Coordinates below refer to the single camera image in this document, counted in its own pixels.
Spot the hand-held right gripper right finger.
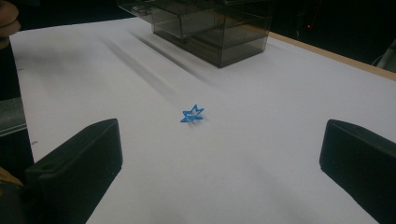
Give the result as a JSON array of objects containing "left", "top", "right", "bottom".
[{"left": 318, "top": 119, "right": 396, "bottom": 224}]

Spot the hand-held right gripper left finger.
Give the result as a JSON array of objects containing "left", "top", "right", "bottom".
[{"left": 23, "top": 118, "right": 124, "bottom": 224}]

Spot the blue star-shaped clip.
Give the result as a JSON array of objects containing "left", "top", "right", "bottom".
[{"left": 179, "top": 104, "right": 205, "bottom": 123}]

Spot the smoky transparent drawer box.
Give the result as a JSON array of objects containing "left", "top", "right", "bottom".
[{"left": 116, "top": 0, "right": 275, "bottom": 69}]

